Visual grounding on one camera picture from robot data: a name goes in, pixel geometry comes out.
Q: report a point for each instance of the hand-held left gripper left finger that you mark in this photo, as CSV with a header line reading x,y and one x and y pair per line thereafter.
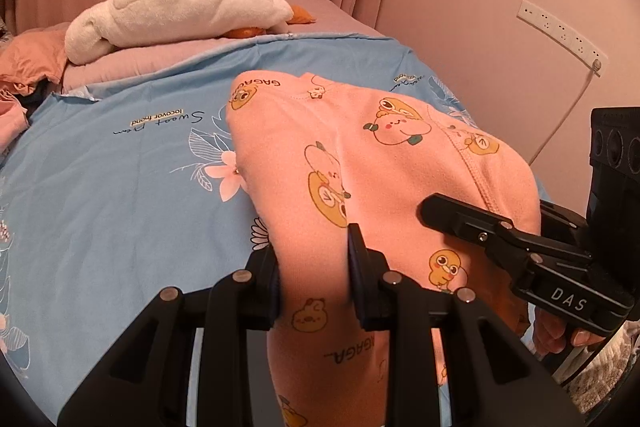
x,y
272,287

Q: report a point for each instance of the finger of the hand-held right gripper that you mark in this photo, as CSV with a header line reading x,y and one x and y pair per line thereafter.
x,y
562,219
450,214

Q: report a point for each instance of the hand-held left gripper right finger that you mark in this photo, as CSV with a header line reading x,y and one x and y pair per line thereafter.
x,y
356,267

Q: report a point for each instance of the pink printed baby garment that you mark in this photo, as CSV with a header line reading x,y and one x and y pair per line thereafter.
x,y
400,157

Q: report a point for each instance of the person's right forearm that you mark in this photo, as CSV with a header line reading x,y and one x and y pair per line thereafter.
x,y
595,372

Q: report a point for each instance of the pink orange crumpled clothes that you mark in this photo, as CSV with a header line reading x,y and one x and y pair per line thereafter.
x,y
30,57

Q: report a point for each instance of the person's right hand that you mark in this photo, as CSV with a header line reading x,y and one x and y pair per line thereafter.
x,y
555,332

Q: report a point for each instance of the blue floral bed sheet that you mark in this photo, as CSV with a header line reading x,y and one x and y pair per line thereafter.
x,y
125,187

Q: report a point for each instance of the pink bed blanket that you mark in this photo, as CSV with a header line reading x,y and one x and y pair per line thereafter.
x,y
150,57

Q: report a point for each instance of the white plush duck toy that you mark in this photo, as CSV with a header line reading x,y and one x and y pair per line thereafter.
x,y
175,7

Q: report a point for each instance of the light pink folded garment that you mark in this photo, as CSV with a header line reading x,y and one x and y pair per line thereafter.
x,y
11,122

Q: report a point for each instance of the white wall power strip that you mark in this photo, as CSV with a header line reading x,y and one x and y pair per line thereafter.
x,y
562,32

